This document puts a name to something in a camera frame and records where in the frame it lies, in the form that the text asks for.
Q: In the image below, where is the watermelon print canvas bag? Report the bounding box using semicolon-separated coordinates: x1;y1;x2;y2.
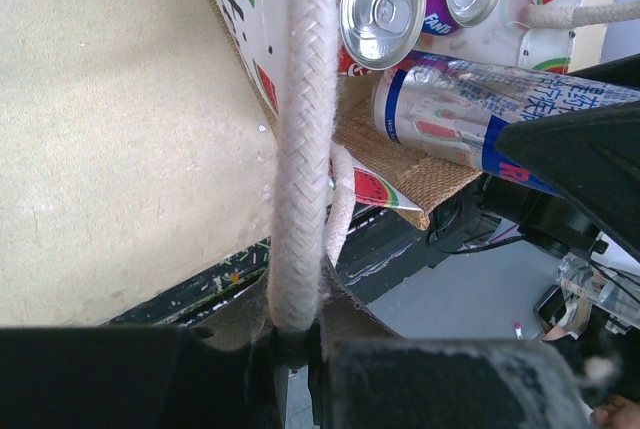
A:
180;0;640;335

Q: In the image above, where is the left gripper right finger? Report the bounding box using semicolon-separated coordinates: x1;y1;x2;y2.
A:
312;337;590;428

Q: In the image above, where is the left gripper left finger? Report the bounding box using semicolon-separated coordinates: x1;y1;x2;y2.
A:
1;326;280;428

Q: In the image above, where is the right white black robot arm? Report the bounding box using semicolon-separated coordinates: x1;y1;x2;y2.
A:
427;100;639;257

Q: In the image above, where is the silver blue red can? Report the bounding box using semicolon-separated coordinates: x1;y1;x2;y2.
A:
372;51;639;194

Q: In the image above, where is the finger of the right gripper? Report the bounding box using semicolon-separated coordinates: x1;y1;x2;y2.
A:
495;102;639;258
570;54;640;87

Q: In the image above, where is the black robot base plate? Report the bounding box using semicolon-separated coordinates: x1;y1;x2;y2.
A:
112;205;460;332

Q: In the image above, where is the red coke can centre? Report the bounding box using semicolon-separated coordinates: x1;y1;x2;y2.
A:
338;0;426;77

